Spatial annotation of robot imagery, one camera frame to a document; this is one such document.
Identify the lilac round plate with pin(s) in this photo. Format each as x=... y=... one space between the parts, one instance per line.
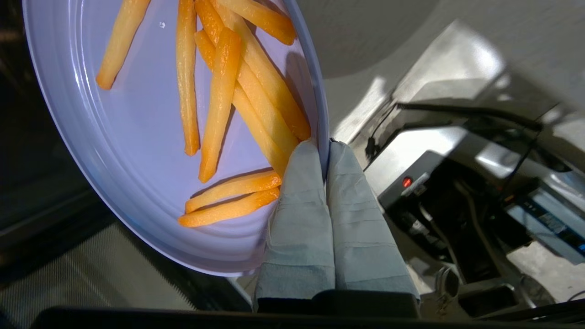
x=137 y=160

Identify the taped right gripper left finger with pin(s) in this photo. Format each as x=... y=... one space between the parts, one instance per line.
x=301 y=237

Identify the microwave door with dark glass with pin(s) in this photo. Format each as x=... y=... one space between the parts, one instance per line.
x=68 y=283

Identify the grey robot base chassis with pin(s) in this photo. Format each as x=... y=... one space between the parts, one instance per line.
x=457 y=183

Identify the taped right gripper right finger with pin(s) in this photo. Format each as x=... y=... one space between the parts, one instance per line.
x=365 y=246

